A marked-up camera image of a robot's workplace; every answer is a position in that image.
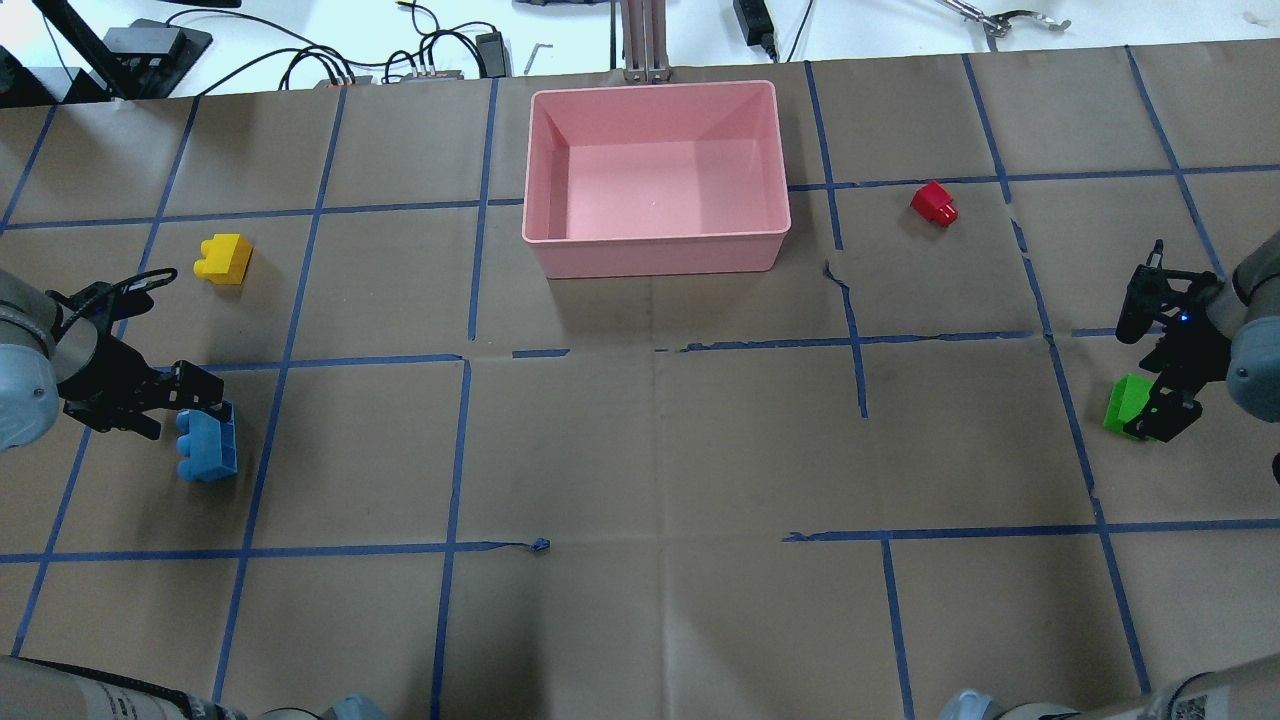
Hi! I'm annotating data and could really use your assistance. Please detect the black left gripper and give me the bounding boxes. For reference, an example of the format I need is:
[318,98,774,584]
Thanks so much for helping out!
[55,331,227,439]

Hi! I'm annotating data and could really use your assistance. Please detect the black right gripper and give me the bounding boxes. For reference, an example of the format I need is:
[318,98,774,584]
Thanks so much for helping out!
[1115,240,1236,442]

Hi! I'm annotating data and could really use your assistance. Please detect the green toy block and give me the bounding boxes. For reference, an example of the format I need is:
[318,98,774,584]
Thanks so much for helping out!
[1103,374,1155,441]

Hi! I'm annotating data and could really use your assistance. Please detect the blue toy block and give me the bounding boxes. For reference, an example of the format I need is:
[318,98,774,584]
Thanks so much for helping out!
[175,401,239,483]

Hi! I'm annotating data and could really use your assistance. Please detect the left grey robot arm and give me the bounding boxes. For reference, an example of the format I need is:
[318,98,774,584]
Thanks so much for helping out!
[1,268,233,450]

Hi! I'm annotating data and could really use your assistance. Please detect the pink plastic box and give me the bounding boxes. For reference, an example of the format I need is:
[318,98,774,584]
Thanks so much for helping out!
[521,79,792,279]

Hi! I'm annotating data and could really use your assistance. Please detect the yellow toy block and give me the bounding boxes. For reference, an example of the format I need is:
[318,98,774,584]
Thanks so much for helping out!
[193,233,255,286]

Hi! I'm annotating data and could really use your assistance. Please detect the red toy block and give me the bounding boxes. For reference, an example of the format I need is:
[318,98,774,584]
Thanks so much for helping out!
[910,179,959,228]

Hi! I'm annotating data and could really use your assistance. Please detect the black power adapter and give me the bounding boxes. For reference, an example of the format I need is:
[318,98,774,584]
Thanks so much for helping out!
[474,31,509,78]

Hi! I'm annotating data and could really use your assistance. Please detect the usb hub with cables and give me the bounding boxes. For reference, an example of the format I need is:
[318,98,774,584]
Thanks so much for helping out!
[314,67,466,88]

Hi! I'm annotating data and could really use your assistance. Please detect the aluminium frame post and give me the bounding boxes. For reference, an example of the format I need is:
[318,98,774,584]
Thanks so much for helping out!
[620,0,672,85]

